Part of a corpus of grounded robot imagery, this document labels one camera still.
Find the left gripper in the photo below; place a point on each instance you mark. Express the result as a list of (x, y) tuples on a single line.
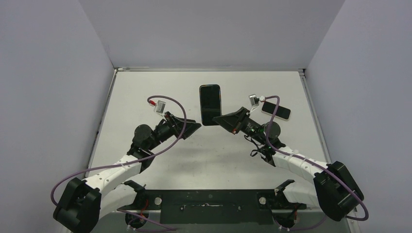
[(172, 123)]

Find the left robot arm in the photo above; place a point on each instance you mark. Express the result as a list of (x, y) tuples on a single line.
[(85, 201)]

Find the black phone case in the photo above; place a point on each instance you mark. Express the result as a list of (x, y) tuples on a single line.
[(210, 103)]

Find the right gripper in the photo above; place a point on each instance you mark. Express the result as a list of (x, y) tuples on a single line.
[(240, 119)]

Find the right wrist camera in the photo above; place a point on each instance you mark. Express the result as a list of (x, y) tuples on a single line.
[(254, 100)]

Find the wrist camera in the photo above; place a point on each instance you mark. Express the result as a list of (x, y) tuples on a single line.
[(159, 107), (254, 100)]

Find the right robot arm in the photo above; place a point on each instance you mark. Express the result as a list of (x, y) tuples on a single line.
[(333, 190)]

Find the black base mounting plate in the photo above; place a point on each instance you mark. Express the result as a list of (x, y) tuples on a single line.
[(233, 206)]

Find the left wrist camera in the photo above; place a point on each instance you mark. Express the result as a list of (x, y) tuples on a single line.
[(159, 107)]

